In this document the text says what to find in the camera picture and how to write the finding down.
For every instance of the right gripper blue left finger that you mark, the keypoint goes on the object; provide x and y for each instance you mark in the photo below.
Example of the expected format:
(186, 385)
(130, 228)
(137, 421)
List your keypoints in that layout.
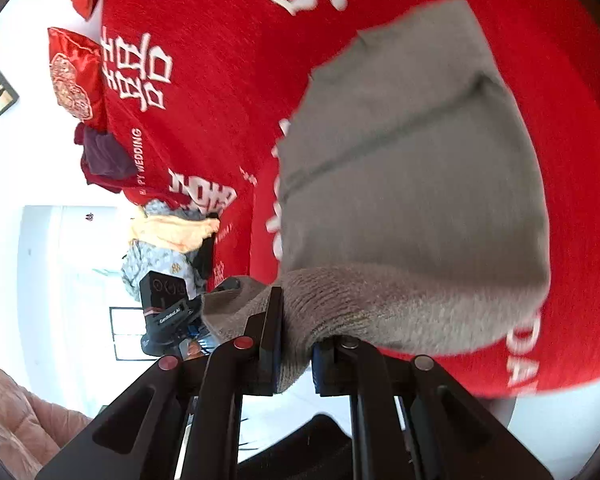
(270, 344)

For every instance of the person's left hand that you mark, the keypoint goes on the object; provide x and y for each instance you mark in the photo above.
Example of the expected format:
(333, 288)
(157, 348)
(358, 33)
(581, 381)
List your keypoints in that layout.
(195, 350)

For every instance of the pink quilted fabric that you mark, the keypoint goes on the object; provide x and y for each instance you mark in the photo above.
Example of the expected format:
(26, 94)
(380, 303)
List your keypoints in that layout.
(32, 430)

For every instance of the red embroidered pillow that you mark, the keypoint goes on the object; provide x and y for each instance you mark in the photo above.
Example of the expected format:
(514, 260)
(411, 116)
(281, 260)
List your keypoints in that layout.
(76, 72)

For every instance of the dark purple red garment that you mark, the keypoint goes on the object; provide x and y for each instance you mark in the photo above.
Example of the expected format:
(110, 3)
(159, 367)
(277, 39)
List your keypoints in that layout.
(104, 162)

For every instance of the red wedding bedspread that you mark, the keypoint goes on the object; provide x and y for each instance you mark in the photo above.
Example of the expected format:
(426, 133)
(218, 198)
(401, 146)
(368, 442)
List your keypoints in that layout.
(200, 92)

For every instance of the pile of clothes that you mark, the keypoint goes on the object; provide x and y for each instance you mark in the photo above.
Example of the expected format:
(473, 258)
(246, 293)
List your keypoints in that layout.
(177, 242)

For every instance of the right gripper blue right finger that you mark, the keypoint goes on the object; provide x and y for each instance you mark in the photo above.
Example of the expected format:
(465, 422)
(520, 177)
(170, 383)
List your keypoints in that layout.
(332, 368)

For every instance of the grey knit sweater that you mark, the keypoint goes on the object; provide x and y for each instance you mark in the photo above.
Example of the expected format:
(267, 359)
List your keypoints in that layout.
(413, 207)

